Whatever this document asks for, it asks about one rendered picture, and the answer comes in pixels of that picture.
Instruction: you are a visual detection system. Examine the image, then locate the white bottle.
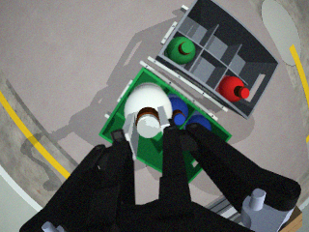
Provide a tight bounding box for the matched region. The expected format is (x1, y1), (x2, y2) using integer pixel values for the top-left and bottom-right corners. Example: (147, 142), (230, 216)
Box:
(124, 82), (172, 138)

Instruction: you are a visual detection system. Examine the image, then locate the red bottle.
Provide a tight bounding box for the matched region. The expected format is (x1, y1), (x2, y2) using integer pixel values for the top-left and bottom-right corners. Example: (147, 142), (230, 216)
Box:
(214, 75), (249, 102)

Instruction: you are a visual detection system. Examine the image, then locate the green plastic crate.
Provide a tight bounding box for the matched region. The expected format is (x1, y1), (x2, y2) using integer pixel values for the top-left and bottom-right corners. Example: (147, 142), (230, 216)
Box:
(98, 68), (232, 183)

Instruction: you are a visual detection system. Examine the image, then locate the blue plastic bottle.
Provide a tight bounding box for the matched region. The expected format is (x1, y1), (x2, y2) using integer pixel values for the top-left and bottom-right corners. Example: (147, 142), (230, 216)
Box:
(168, 94), (188, 126)
(183, 110), (211, 131)

